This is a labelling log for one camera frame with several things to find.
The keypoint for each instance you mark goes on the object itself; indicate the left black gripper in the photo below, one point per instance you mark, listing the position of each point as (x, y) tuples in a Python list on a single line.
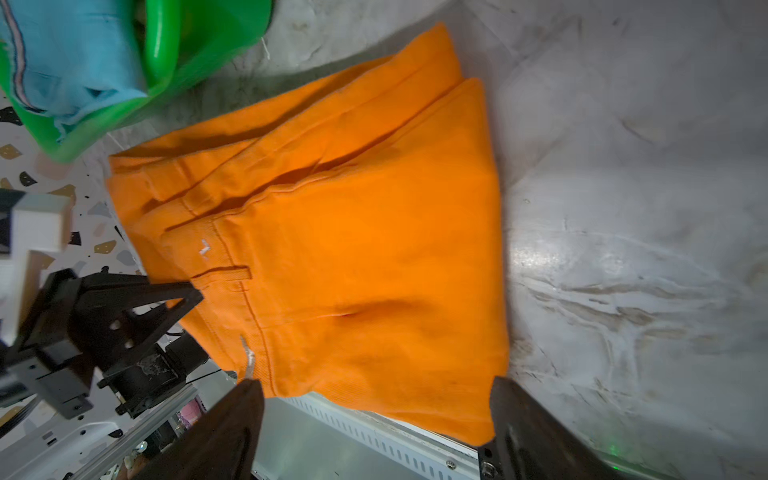
[(120, 318)]

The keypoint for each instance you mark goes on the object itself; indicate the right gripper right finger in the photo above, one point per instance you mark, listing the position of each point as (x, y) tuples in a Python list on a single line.
[(530, 443)]

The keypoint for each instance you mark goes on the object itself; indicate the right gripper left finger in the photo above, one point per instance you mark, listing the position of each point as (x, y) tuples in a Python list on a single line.
[(221, 445)]

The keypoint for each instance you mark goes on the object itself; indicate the orange pants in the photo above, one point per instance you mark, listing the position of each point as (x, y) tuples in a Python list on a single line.
[(346, 238)]

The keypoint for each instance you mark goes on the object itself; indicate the teal pants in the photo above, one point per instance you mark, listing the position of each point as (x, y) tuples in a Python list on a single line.
[(69, 59)]

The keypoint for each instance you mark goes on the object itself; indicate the green plastic basket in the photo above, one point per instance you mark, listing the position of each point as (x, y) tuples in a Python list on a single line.
[(185, 43)]

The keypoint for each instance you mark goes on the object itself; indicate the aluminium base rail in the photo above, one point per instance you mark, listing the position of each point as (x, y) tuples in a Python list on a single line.
[(302, 438)]

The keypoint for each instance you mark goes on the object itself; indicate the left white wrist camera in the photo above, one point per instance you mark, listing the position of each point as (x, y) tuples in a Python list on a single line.
[(32, 227)]

